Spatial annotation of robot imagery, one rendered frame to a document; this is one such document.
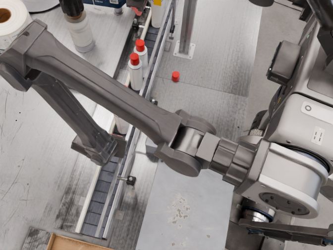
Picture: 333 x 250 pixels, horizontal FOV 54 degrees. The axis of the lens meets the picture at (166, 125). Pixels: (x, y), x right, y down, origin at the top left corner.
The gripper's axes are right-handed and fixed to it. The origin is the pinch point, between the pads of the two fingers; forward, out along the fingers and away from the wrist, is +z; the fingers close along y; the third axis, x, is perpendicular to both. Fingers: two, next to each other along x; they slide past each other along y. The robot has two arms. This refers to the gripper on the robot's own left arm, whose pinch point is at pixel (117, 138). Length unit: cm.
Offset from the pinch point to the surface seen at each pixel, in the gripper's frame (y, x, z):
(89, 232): 0.3, 29.2, -16.9
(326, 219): -121, 50, 80
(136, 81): -0.3, -19.5, 14.0
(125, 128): -1.5, -3.4, 3.1
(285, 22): -81, -64, 177
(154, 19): 1, -44, 37
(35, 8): 56, -37, 38
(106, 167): 1.9, 11.7, -2.1
